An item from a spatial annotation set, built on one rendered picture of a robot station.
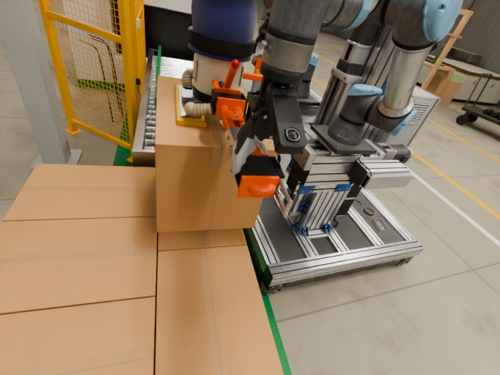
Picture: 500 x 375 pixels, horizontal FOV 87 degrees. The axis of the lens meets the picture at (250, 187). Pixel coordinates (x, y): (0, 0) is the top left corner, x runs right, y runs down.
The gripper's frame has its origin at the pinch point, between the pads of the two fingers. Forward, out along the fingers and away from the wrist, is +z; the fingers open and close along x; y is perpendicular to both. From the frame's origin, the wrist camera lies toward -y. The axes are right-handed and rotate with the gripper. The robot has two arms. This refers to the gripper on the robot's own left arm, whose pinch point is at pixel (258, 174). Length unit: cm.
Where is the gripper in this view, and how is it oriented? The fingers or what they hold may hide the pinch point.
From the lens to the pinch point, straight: 52.9
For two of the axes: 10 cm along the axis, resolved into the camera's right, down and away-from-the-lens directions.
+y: -2.2, -6.5, 7.3
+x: -9.6, -0.1, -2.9
